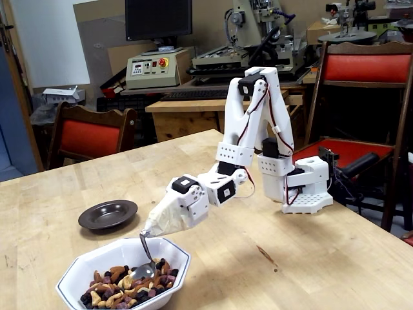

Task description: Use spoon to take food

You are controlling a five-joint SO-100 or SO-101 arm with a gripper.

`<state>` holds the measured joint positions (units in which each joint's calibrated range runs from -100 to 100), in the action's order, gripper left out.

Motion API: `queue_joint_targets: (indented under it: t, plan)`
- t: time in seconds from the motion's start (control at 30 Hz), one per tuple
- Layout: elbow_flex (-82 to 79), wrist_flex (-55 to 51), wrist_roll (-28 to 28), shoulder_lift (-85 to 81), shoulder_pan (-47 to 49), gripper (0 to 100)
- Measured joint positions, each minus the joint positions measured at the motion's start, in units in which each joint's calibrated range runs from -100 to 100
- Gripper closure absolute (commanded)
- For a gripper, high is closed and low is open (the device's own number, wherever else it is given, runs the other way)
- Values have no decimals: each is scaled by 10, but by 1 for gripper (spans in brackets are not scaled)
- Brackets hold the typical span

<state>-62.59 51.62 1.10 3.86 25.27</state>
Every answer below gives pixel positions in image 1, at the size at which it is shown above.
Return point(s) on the beige control box red button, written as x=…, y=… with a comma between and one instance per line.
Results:
x=151, y=74

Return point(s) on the green box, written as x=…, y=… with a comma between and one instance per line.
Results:
x=384, y=26

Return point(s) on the black red case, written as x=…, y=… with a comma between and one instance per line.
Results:
x=113, y=88

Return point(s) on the black plastic crate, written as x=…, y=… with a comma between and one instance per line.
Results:
x=122, y=103

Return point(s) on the bent metal spoon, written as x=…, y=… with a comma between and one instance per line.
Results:
x=143, y=271

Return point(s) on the small white plastic device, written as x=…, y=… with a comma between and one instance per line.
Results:
x=61, y=95

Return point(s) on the wooden folding chair red cushion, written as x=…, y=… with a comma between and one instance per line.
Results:
x=364, y=68

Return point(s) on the brown cardboard sheet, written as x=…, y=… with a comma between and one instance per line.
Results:
x=96, y=64

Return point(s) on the black round base machine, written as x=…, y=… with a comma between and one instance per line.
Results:
x=348, y=37

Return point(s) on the robot controller circuit board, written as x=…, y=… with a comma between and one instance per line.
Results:
x=329, y=155

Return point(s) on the red object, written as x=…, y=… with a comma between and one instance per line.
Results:
x=409, y=240

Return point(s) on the black keyboard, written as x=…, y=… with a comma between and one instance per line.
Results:
x=200, y=94

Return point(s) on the mixed nuts and raisins pile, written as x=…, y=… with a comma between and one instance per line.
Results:
x=113, y=290

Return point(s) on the clear plastic bag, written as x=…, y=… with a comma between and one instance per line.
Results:
x=42, y=114

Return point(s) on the beige milling machine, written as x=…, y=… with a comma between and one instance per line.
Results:
x=248, y=22

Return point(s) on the wooden workbench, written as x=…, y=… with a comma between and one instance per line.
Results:
x=180, y=122

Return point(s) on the tape-wrapped fixed gripper finger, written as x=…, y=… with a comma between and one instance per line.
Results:
x=166, y=214

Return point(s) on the black computer monitor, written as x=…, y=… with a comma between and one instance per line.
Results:
x=158, y=19

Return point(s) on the white octagonal bowl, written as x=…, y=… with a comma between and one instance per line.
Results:
x=106, y=255

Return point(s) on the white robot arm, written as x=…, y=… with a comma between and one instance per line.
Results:
x=234, y=113

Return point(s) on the brown cardboard box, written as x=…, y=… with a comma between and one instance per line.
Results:
x=317, y=32

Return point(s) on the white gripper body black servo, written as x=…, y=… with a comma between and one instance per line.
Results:
x=183, y=201

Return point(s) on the tape-wrapped movable gripper finger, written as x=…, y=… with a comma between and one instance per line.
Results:
x=198, y=214

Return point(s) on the dark metal dish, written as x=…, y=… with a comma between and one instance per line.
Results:
x=103, y=214

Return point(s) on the white board panel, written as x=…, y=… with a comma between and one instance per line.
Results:
x=48, y=42

